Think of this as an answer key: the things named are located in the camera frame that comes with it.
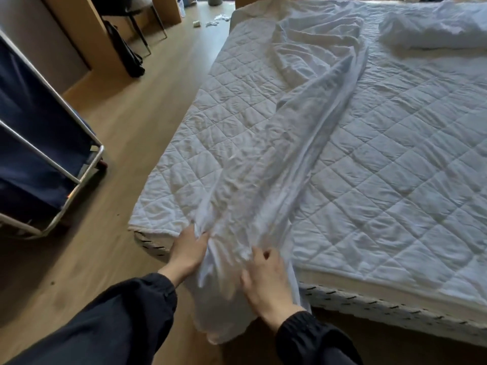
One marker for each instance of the person's right hand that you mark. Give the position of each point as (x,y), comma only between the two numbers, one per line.
(270,285)

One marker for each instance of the person's left hand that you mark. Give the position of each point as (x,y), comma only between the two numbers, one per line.
(186,254)

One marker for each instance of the white duvet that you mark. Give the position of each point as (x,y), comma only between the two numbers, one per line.
(285,129)

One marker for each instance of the chrome metal cart frame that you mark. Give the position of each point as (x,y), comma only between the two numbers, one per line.
(38,150)

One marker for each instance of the navy blue fabric laundry bag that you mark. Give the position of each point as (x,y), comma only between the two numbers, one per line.
(38,110)

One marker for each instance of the white bed sheet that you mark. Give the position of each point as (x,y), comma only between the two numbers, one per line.
(437,26)

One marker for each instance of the person's left forearm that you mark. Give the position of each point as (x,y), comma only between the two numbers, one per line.
(106,326)

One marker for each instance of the person's right forearm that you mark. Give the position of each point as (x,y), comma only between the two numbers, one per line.
(315,342)

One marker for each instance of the quilted white mattress pad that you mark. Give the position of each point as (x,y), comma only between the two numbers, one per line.
(399,167)

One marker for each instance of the dark grey backpack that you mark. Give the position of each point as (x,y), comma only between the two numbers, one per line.
(125,53)

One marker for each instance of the white paper scraps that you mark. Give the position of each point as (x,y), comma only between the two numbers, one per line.
(218,19)

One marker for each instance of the clear plastic bottle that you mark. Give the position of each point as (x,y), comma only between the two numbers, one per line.
(180,6)

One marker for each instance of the black metal chair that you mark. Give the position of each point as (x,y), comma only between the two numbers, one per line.
(137,11)

